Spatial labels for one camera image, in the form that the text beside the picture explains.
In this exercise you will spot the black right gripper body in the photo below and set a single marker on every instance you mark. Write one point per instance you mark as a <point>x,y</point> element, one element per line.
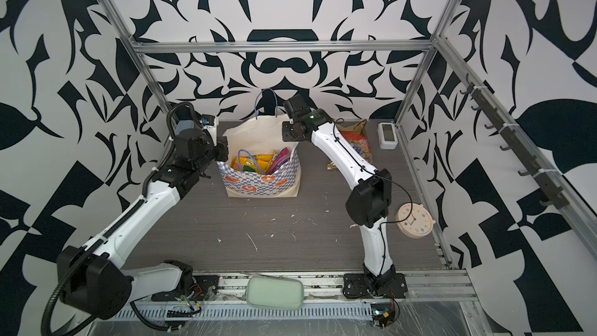
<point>289,130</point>

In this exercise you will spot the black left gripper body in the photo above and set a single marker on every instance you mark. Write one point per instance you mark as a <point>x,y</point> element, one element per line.
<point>218,154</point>

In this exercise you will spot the red fruit candy bag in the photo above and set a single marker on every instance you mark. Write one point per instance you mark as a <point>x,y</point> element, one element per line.
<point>355,134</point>

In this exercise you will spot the purple candy packet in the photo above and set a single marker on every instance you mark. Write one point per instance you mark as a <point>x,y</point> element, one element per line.
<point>279,160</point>

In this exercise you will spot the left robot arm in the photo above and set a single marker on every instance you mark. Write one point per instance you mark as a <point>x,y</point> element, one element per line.
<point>92,278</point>

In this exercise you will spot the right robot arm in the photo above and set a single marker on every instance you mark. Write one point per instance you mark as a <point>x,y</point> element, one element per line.
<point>367,205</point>

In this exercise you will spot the white digital thermometer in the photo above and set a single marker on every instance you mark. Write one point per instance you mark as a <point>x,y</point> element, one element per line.
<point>387,136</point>

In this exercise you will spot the beige round clock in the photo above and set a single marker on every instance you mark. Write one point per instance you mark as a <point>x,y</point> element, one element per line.
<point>414,221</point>

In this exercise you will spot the wall hook rail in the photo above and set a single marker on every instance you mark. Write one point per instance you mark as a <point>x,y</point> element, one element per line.
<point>518,142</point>

